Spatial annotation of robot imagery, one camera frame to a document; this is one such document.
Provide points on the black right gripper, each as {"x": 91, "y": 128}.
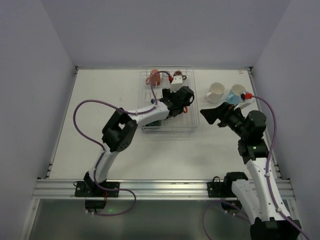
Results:
{"x": 223, "y": 114}

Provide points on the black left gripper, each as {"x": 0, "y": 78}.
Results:
{"x": 167, "y": 93}

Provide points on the white faceted ceramic mug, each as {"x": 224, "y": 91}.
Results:
{"x": 215, "y": 93}

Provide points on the pink ceramic mug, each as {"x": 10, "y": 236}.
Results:
{"x": 154, "y": 78}

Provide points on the dark green ceramic mug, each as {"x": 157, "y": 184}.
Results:
{"x": 157, "y": 123}

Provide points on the light blue ceramic mug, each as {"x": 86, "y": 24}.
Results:
{"x": 234, "y": 96}

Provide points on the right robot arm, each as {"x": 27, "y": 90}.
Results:
{"x": 262, "y": 202}

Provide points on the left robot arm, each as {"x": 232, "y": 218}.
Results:
{"x": 120, "y": 129}

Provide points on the clear drinking glass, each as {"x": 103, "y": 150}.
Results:
{"x": 166, "y": 76}

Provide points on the dark brown ceramic mug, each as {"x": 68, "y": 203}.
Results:
{"x": 179, "y": 73}

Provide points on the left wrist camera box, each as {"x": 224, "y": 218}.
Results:
{"x": 176, "y": 83}

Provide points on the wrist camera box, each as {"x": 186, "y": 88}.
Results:
{"x": 245, "y": 100}
{"x": 176, "y": 83}

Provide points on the white wire dish rack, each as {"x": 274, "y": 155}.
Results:
{"x": 184, "y": 123}

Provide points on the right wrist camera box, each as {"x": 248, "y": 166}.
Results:
{"x": 245, "y": 100}

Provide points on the right black base bracket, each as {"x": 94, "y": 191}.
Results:
{"x": 222, "y": 189}

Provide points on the black base bracket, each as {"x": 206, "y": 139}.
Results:
{"x": 95, "y": 206}
{"x": 222, "y": 189}

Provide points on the left black base bracket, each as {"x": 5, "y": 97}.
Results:
{"x": 95, "y": 206}

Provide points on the aluminium mounting rail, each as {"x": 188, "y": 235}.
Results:
{"x": 64, "y": 189}

